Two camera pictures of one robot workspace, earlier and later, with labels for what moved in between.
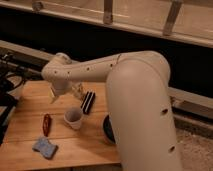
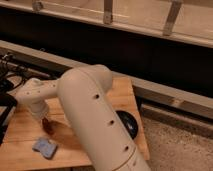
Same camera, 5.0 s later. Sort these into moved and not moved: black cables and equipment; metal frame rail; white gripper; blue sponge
Moved: white gripper
Not moved: metal frame rail; blue sponge; black cables and equipment
